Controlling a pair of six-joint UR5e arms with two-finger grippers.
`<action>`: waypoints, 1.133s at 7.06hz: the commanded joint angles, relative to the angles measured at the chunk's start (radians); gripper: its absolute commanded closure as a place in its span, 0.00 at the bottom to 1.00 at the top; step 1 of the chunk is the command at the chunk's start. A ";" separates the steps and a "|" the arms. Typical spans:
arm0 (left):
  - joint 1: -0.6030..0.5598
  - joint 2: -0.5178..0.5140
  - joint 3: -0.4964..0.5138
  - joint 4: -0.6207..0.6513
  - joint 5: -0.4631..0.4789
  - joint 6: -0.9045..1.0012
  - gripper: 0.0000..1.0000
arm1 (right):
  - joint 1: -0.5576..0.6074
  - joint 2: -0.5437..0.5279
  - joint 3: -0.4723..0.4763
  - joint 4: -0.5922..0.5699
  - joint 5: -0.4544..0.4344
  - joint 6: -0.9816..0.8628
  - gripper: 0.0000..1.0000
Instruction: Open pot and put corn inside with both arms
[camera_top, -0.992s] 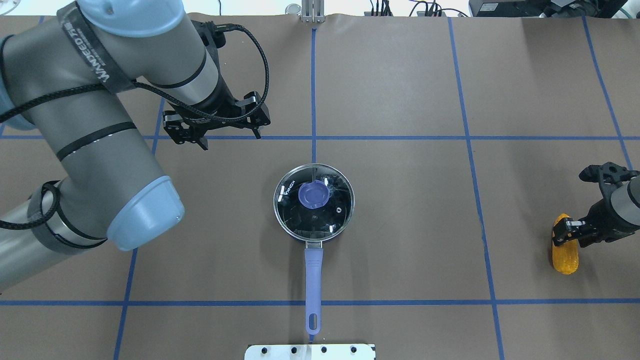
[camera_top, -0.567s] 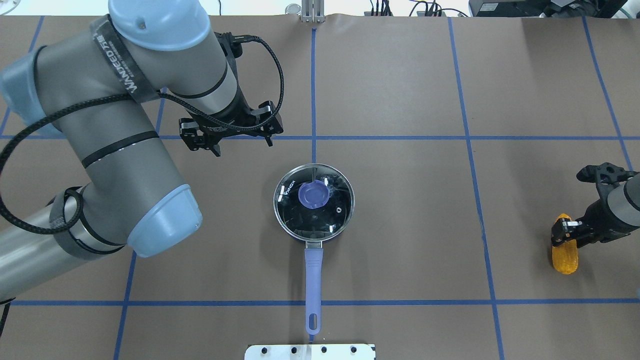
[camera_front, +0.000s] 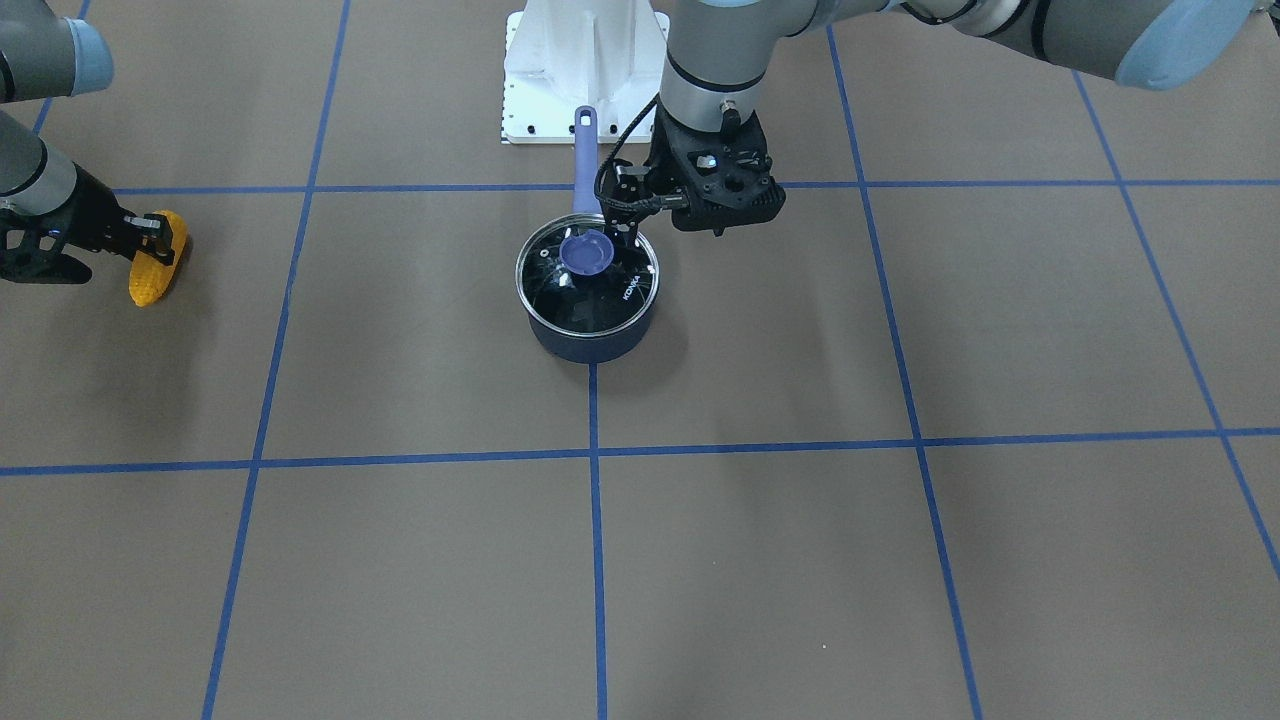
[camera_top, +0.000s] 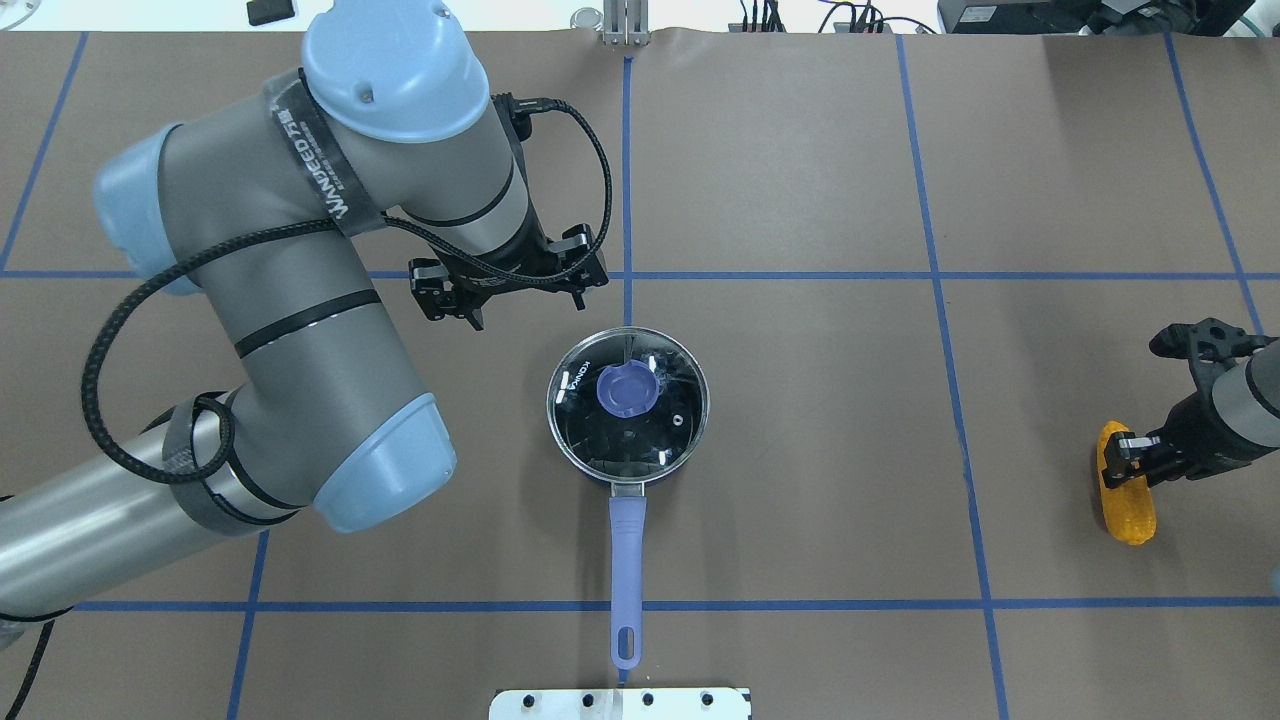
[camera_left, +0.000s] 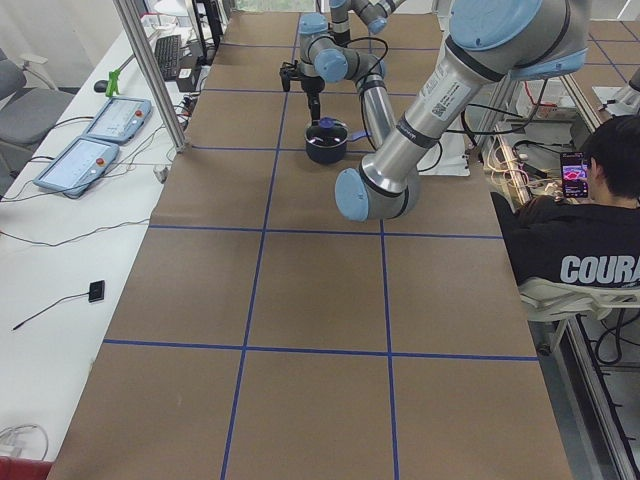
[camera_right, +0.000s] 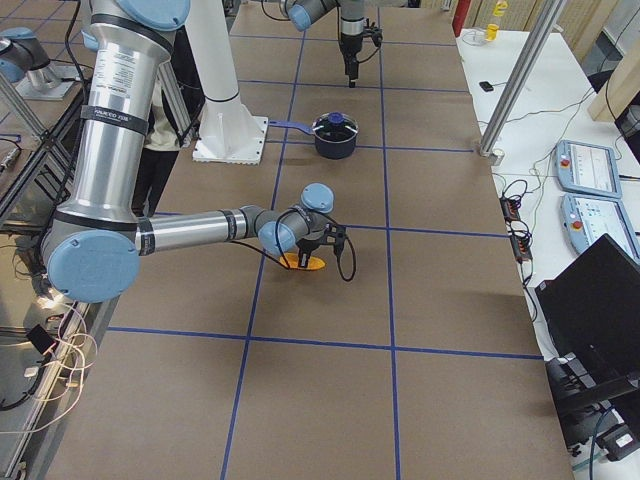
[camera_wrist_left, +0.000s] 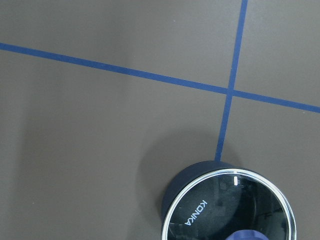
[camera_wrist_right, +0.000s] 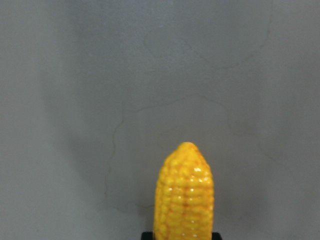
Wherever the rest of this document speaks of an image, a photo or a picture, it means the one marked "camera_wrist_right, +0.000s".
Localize yellow plastic corn cob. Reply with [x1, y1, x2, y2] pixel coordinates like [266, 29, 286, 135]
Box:
[152, 142, 215, 240]

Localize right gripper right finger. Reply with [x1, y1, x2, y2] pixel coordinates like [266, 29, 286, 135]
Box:
[211, 232, 223, 240]

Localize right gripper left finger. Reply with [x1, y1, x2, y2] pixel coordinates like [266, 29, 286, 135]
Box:
[140, 231, 156, 240]

